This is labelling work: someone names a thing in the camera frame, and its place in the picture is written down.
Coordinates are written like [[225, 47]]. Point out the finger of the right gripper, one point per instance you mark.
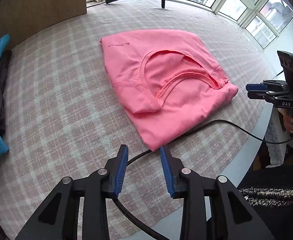
[[256, 87], [256, 94]]

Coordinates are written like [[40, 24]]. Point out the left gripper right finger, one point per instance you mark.
[[212, 208]]

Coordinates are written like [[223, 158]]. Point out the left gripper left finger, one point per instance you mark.
[[57, 216]]

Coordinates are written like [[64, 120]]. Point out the pink t-shirt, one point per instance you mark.
[[166, 80]]

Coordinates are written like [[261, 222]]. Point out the person's right hand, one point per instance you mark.
[[287, 119]]

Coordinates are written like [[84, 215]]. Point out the pink plaid table cloth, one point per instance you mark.
[[62, 115]]

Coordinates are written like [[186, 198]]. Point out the brown wooden board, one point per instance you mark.
[[23, 18]]

